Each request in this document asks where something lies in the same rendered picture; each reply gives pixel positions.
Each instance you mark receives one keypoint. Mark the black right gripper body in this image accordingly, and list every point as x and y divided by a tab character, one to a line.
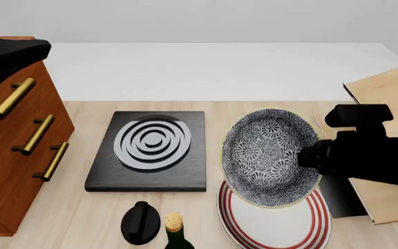
314	157

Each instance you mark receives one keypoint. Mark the black white patterned bowl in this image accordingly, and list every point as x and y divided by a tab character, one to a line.
261	155

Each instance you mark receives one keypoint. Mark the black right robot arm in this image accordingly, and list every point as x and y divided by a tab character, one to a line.
385	160

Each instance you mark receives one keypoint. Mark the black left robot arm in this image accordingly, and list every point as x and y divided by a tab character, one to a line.
2	57

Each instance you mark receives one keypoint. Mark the white plate with red rings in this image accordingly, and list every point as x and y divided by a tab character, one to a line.
271	228

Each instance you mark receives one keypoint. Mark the flat black stove plate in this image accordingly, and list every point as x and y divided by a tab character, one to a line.
105	166

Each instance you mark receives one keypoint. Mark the dark green corked bottle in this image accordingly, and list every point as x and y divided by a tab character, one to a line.
173	220

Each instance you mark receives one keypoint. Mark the round black stove knob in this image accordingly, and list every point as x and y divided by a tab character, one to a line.
140	224

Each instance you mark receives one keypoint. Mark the wooden cabinet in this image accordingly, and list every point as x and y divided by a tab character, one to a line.
2	166

